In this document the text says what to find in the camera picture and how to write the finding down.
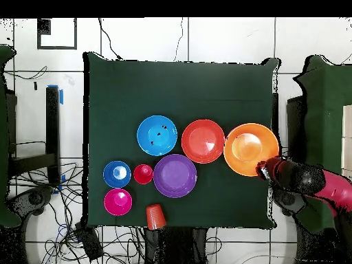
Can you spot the orange cup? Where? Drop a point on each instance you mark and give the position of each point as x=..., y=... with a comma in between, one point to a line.
x=156, y=217

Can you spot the purple bowl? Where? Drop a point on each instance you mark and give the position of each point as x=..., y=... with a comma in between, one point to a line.
x=174, y=176

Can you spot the white box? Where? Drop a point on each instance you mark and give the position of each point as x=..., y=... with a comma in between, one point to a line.
x=347, y=153
x=347, y=121
x=347, y=174

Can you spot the dark green table cloth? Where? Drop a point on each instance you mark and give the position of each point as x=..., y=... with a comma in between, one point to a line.
x=178, y=90

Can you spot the red cup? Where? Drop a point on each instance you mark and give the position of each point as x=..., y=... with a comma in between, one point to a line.
x=143, y=176

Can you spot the small pink bowl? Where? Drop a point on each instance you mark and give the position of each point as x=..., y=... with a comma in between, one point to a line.
x=112, y=206

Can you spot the light blue bowl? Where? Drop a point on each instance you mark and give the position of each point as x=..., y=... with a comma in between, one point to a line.
x=156, y=137

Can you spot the small dark blue bowl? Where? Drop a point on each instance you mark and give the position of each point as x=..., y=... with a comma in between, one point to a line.
x=110, y=176

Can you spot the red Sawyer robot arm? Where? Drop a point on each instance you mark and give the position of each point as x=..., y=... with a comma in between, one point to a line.
x=308, y=178

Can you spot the large orange bowl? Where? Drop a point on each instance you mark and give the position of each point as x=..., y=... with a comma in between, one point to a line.
x=242, y=148

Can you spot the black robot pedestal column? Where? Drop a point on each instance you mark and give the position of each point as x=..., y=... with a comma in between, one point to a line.
x=178, y=244

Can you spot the black square floor frame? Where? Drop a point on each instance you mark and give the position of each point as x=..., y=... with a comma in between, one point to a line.
x=44, y=27

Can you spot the black power adapter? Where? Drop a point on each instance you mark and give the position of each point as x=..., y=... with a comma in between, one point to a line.
x=89, y=243

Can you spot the green cloth neighbouring table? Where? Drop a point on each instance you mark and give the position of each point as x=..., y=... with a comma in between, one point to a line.
x=321, y=110
x=4, y=137

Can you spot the black stand post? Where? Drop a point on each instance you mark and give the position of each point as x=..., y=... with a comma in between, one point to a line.
x=52, y=123

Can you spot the red-orange bowl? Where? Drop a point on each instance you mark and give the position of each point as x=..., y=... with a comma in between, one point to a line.
x=203, y=141

